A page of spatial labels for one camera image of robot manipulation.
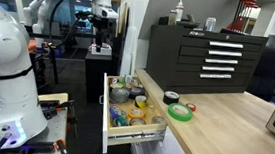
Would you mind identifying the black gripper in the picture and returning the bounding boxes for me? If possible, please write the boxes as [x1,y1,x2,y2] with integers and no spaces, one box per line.
[87,15,113,54]

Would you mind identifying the green masking tape roll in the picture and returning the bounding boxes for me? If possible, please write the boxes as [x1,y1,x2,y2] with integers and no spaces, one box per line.
[166,102,195,123]

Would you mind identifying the small white green tape roll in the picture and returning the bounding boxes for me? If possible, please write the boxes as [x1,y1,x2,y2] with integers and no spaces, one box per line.
[109,81,125,91]

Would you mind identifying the blue tape roll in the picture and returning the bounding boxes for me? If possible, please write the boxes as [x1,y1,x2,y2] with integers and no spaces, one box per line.
[108,105,123,120]

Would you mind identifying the yellow black striped tape roll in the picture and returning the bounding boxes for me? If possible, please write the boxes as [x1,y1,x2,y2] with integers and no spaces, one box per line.
[133,94,149,110]

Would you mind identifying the orange tape roll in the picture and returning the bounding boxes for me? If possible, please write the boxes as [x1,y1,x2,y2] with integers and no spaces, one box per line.
[127,106,147,121]

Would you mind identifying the teal green tape roll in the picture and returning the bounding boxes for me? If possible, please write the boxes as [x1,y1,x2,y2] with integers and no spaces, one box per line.
[112,114,130,128]

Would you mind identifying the dark grey tape roll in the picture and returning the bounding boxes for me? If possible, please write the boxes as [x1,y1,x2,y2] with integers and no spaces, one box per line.
[128,116,147,128]

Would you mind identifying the wooden drawer with white front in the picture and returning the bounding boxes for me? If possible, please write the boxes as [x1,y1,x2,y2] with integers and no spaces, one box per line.
[96,71,173,154]

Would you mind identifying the light grey tape roll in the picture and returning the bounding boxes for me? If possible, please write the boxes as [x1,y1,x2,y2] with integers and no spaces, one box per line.
[150,114,168,127]

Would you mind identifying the small red tape roll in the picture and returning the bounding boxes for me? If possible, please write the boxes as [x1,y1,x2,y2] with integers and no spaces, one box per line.
[185,102,197,113]

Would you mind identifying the white box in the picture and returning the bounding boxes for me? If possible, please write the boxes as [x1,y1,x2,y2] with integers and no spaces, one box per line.
[89,44,113,58]

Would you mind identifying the black metal tool chest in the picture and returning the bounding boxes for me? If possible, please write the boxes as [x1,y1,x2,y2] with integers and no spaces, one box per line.
[143,22,270,102]

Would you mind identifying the black clamp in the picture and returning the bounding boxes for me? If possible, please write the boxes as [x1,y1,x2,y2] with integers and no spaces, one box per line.
[37,97,76,123]

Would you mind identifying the small dark jar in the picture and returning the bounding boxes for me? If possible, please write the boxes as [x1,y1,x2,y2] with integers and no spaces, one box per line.
[167,9,178,27]

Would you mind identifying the white squeeze bottle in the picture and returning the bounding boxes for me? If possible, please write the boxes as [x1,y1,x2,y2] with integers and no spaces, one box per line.
[173,0,185,24]

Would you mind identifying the black tool on chest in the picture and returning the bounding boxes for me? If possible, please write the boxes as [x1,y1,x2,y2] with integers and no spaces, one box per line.
[175,12,202,30]

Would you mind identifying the silver metal can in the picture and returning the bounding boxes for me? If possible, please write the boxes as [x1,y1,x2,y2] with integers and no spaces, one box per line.
[204,16,217,33]

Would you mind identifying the red bar clamps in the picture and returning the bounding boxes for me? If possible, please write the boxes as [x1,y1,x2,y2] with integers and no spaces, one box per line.
[226,0,261,34]

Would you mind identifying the black office chair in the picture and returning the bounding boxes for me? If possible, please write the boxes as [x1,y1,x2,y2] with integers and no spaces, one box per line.
[245,44,275,103]

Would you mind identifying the black pedestal cabinet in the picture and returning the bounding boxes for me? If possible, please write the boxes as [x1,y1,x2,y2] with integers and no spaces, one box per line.
[80,50,115,106]

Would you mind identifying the large grey duct tape roll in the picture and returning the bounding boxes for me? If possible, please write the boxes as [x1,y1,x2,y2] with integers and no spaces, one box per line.
[109,87,131,104]

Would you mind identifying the orange tipped cable plug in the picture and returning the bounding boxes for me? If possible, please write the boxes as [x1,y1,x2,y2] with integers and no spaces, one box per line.
[51,138,71,154]

